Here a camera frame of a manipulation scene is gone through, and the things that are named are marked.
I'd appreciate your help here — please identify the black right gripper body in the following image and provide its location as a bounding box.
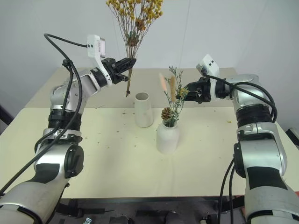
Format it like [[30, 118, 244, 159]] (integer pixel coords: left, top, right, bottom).
[[197, 77, 212, 105]]

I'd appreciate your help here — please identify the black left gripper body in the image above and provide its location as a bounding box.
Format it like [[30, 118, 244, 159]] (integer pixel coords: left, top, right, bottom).
[[101, 58, 120, 84]]

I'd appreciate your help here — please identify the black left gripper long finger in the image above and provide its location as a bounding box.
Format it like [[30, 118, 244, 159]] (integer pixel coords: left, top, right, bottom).
[[115, 57, 137, 73]]

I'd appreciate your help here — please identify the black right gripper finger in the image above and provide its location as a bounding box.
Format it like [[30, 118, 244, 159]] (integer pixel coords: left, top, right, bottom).
[[186, 81, 199, 93], [184, 91, 199, 102]]

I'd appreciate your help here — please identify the yellow dried flower bouquet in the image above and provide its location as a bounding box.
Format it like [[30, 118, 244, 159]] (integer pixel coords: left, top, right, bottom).
[[105, 0, 164, 98]]

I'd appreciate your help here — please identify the pine cone flower bouquet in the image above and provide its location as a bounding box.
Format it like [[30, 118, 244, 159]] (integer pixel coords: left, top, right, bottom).
[[158, 66, 189, 128]]

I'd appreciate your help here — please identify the tall white vase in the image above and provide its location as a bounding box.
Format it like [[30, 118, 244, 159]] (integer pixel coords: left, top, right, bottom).
[[134, 92, 154, 128]]

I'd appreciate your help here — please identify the round white vase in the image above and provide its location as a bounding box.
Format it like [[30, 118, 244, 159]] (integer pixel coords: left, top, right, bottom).
[[156, 121, 181, 154]]

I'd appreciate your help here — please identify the cream table cloth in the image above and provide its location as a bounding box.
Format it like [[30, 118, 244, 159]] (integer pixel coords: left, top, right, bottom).
[[0, 106, 299, 199]]

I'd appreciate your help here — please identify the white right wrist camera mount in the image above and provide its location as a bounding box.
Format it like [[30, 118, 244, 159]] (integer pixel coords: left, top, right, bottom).
[[195, 54, 221, 101]]

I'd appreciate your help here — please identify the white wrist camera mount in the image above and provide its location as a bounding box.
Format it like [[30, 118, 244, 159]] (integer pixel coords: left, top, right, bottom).
[[195, 54, 221, 101], [85, 34, 113, 86]]

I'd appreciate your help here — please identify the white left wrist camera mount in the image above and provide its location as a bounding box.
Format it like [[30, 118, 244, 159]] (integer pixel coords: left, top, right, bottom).
[[85, 34, 113, 86]]

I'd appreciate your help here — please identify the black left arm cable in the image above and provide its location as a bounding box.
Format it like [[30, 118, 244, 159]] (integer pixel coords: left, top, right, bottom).
[[0, 33, 89, 197]]

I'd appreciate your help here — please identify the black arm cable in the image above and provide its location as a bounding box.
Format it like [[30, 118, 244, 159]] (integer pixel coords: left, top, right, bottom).
[[0, 33, 89, 197], [200, 67, 278, 123]]

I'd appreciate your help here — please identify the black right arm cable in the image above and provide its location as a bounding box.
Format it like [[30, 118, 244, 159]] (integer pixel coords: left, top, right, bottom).
[[200, 67, 278, 123]]

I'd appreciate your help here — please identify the black shoulder cable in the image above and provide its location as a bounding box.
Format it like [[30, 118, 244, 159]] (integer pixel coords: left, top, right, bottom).
[[228, 167, 236, 224], [219, 158, 235, 224]]

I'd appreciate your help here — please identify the black under-table frame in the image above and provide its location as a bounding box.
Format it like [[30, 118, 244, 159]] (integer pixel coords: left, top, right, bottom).
[[56, 197, 245, 224]]

